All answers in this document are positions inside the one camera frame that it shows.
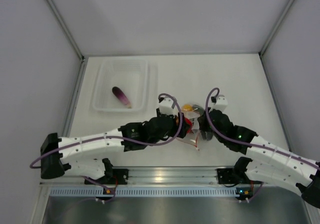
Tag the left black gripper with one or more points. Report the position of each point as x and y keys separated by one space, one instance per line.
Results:
x=175 y=128

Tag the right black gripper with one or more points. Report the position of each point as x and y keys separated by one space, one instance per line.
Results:
x=202 y=123

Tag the red fake tomato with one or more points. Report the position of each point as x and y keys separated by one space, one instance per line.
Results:
x=188 y=122

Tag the yellow fake lemon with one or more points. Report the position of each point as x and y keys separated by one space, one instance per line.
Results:
x=187 y=108

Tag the clear zip top bag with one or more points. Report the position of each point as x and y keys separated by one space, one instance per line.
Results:
x=194 y=136

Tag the purple fake eggplant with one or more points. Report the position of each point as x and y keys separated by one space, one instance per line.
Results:
x=120 y=95

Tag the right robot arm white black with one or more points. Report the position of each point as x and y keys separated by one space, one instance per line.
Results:
x=263 y=161

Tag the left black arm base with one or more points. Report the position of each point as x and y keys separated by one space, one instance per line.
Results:
x=116 y=176

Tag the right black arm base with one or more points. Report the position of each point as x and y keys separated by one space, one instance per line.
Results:
x=226 y=176

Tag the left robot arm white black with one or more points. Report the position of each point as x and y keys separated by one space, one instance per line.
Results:
x=88 y=155

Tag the green fake avocado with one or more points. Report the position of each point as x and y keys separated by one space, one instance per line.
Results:
x=198 y=109

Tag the clear plastic bin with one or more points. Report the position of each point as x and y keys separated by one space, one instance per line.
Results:
x=135 y=76

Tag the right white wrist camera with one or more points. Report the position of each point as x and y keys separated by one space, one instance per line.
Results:
x=219 y=102

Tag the aluminium rail frame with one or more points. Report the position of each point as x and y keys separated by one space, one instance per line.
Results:
x=143 y=175

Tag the white slotted cable duct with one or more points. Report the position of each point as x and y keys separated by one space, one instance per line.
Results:
x=99 y=192

